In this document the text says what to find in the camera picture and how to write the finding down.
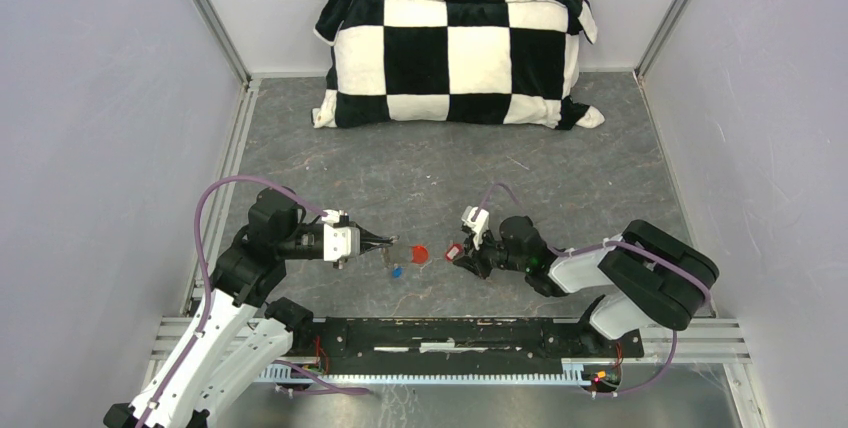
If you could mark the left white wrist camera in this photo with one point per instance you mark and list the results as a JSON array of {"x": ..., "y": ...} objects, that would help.
[{"x": 341, "y": 238}]

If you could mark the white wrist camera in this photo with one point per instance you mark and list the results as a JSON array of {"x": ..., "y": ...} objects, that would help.
[
  {"x": 476, "y": 219},
  {"x": 341, "y": 238}
]

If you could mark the left aluminium corner post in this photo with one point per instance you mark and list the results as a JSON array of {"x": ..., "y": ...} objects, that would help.
[{"x": 215, "y": 24}]

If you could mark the right aluminium corner post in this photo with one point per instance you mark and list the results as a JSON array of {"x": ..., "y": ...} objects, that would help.
[{"x": 658, "y": 40}]

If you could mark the black and white checkered pillow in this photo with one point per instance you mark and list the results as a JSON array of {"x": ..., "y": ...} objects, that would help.
[{"x": 491, "y": 62}]

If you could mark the key with red tag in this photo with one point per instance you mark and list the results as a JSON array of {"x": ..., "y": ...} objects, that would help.
[{"x": 453, "y": 252}]

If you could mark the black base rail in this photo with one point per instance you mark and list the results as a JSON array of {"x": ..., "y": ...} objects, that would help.
[{"x": 456, "y": 345}]

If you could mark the white toothed cable duct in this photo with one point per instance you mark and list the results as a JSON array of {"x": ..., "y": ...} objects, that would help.
[{"x": 571, "y": 374}]

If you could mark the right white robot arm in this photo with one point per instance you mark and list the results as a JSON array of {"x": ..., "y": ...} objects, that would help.
[{"x": 658, "y": 279}]

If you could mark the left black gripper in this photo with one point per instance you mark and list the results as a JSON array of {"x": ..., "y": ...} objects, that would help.
[{"x": 370, "y": 240}]

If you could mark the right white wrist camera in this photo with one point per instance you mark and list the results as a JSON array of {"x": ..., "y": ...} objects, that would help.
[{"x": 476, "y": 219}]

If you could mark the aluminium corner post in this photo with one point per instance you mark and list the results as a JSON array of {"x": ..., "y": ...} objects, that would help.
[
  {"x": 658, "y": 40},
  {"x": 215, "y": 24}
]

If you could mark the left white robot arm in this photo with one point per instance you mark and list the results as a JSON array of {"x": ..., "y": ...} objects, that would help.
[{"x": 236, "y": 333}]

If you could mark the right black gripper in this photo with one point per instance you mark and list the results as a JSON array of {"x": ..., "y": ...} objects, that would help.
[{"x": 472, "y": 258}]

